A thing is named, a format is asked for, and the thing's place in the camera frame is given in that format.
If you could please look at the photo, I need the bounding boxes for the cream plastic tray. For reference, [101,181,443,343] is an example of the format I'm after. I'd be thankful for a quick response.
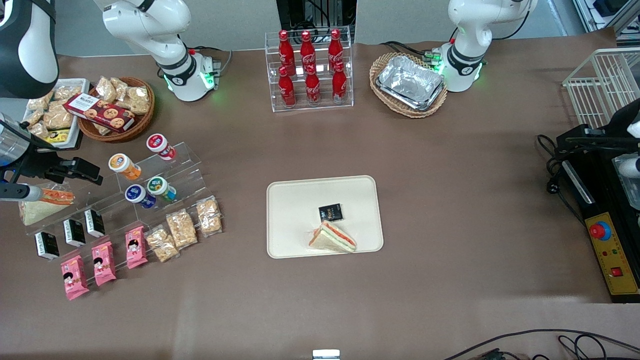
[266,175,385,260]

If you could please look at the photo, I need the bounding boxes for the black machine power cable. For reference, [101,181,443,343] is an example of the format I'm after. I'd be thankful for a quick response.
[536,134,587,227]

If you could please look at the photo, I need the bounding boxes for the white rectangular tray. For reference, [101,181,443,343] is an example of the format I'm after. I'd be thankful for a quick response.
[22,78,91,149]

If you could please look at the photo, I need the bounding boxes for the wrapped triangle sandwich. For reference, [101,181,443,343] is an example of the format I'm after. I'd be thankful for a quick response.
[308,220,358,254]
[19,182,76,227]

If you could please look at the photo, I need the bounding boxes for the silver foil tray stack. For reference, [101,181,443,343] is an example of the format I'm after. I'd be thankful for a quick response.
[375,55,446,112]

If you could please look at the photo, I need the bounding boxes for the black left arm base cables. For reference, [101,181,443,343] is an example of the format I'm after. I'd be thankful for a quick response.
[382,40,442,64]

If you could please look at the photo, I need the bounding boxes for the red cola bottle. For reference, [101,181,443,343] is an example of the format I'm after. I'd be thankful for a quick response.
[332,61,348,104]
[300,30,317,70]
[305,65,322,106]
[278,30,296,72]
[328,28,344,66]
[278,66,297,108]

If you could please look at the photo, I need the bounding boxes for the blue gum bottle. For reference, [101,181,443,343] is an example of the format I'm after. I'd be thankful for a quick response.
[124,183,157,210]

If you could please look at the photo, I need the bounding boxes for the dark brown wicker basket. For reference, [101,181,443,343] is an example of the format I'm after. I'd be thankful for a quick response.
[77,76,156,144]

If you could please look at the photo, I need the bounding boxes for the long black cable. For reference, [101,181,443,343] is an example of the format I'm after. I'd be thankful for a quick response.
[442,328,640,360]

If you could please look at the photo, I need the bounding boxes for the black machine yellow panel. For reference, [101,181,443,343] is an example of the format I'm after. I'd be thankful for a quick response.
[555,125,640,304]

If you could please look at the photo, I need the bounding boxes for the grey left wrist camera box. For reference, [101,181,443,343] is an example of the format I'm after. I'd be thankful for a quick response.
[619,156,640,179]

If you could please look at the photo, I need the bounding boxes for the light wicker basket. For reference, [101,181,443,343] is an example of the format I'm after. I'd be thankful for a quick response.
[369,52,449,119]

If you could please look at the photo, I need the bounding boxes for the black tissue packet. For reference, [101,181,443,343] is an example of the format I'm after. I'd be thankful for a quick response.
[318,203,344,222]
[83,208,106,238]
[63,218,87,248]
[34,231,61,261]

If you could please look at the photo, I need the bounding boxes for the pink snack packet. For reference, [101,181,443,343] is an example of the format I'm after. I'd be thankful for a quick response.
[125,225,149,270]
[60,255,90,301]
[91,241,117,287]

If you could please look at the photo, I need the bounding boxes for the clear acrylic bottle rack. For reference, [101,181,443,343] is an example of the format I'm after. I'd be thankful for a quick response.
[264,26,354,113]

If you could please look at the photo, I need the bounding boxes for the black equipment rack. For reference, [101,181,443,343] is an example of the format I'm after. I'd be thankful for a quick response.
[276,0,358,44]

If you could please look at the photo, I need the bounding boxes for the clear acrylic stepped shelf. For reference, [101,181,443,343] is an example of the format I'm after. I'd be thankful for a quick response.
[22,141,213,261]

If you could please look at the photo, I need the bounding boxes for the clear plastic container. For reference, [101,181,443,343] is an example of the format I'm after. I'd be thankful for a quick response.
[612,154,640,211]

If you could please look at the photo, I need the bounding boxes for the red gum bottle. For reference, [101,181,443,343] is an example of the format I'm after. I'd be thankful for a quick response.
[146,133,177,162]

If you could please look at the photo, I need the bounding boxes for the metal frame structure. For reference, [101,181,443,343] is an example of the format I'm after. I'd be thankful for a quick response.
[572,0,640,36]

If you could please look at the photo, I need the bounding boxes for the grey right arm base cable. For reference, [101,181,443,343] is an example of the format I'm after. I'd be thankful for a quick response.
[187,46,234,72]

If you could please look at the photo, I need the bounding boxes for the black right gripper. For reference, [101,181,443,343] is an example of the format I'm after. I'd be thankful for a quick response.
[10,143,104,185]

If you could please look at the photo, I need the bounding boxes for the orange gum bottle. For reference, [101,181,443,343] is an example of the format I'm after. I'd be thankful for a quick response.
[108,153,142,181]

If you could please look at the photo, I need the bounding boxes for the red cookie box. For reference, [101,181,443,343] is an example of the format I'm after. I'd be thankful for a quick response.
[63,93,136,133]

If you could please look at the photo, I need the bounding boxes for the green gum bottle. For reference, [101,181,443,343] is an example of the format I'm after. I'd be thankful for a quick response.
[146,176,177,203]

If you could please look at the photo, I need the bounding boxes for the white wire basket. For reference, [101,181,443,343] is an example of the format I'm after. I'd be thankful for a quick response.
[562,47,640,130]

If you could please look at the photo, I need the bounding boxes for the looped black cable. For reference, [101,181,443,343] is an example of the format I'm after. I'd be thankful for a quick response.
[557,334,609,360]

